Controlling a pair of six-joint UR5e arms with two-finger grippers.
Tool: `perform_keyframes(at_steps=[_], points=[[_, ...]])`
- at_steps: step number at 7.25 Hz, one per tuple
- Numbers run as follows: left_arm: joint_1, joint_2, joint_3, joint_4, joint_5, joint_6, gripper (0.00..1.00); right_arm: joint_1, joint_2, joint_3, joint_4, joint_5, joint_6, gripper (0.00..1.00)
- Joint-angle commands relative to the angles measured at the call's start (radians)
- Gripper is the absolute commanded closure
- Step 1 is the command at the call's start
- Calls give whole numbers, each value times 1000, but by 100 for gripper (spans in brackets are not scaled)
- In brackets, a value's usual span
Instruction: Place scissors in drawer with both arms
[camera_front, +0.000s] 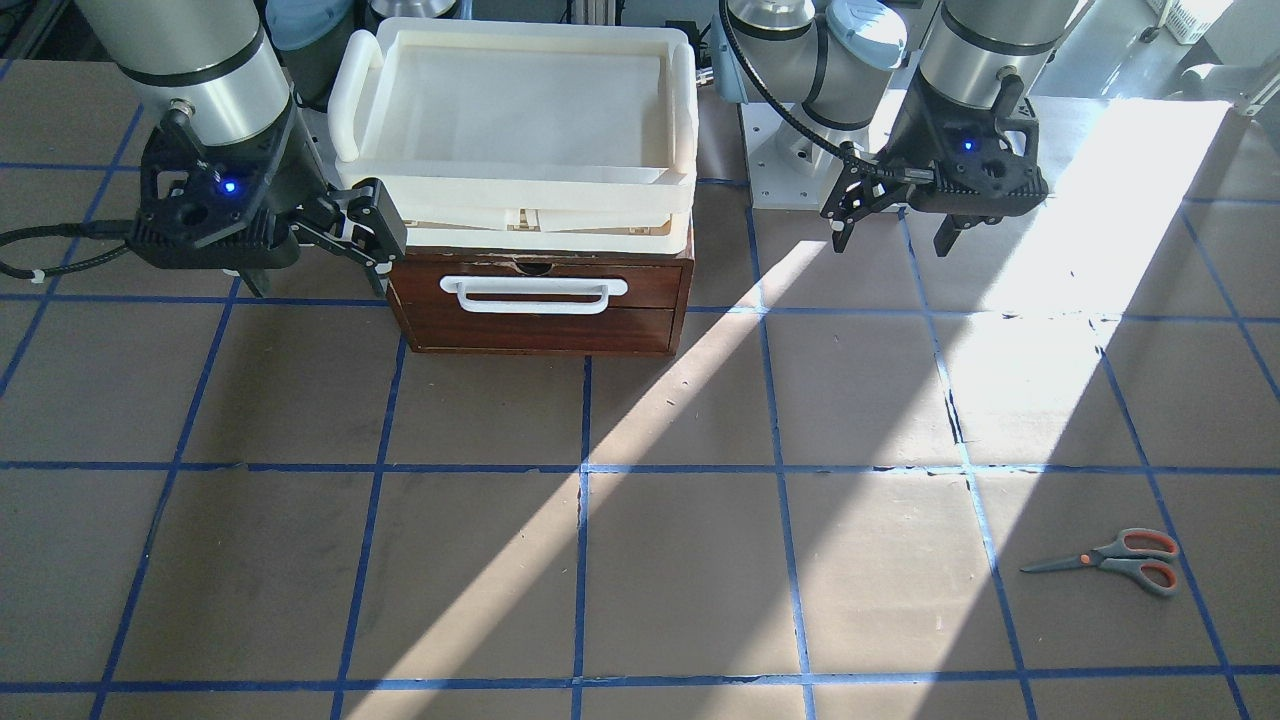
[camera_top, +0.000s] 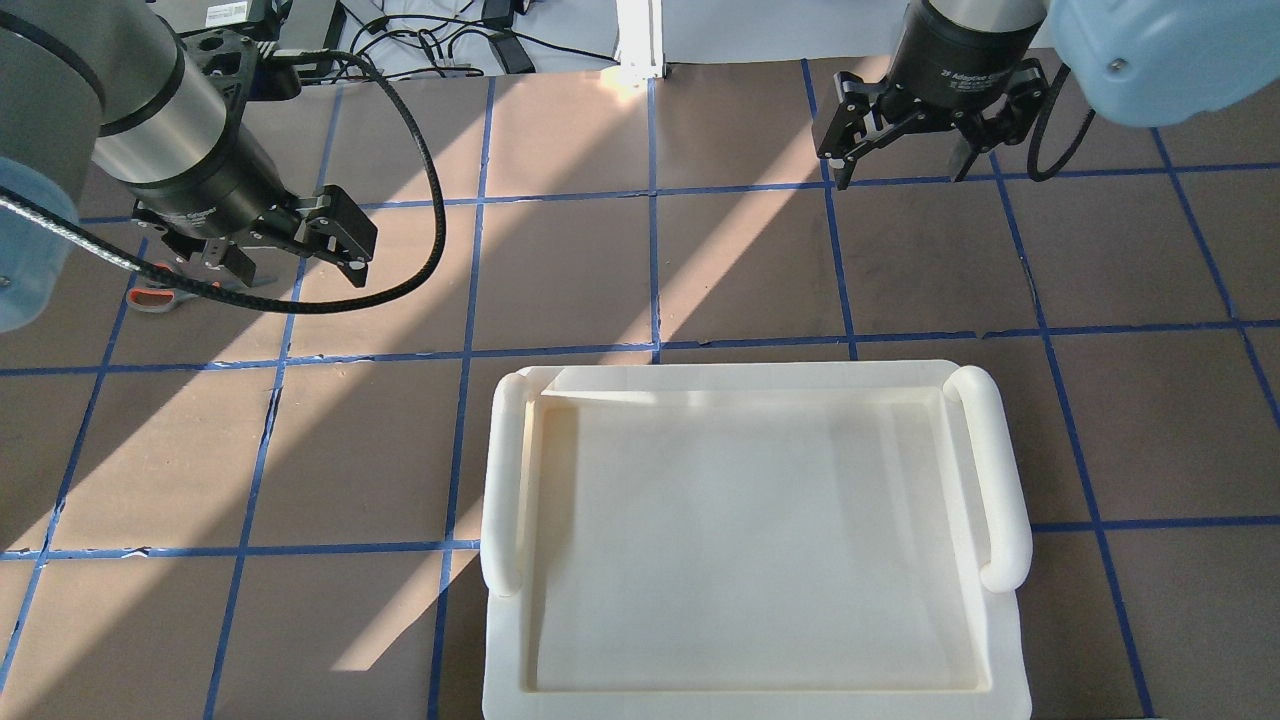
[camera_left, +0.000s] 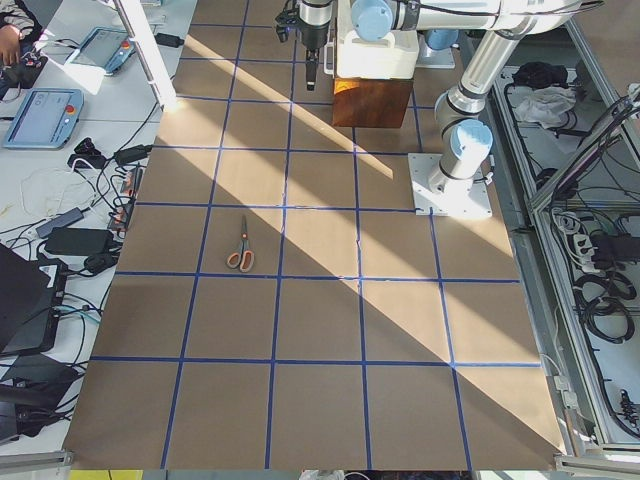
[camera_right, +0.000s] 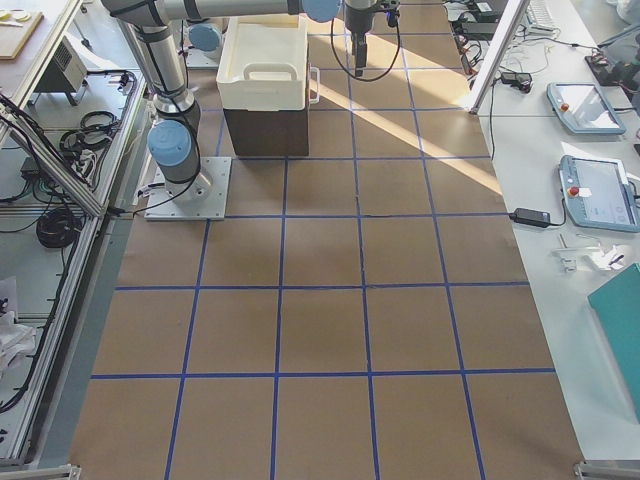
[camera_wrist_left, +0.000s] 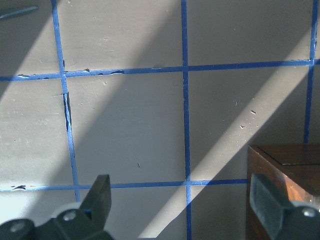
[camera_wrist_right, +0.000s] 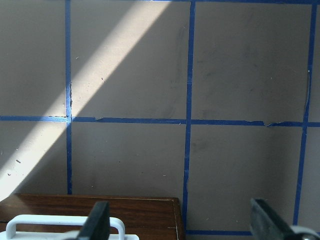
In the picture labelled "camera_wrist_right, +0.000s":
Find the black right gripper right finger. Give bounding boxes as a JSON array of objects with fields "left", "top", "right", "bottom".
[{"left": 250, "top": 198, "right": 302, "bottom": 240}]

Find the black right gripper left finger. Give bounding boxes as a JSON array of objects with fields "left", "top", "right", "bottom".
[{"left": 77, "top": 201, "right": 110, "bottom": 240}]

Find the white plastic drawer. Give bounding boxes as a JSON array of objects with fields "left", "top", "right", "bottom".
[{"left": 5, "top": 214, "right": 139, "bottom": 240}]

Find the dark wooden drawer cabinet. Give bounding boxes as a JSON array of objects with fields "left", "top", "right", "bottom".
[{"left": 0, "top": 193, "right": 186, "bottom": 240}]

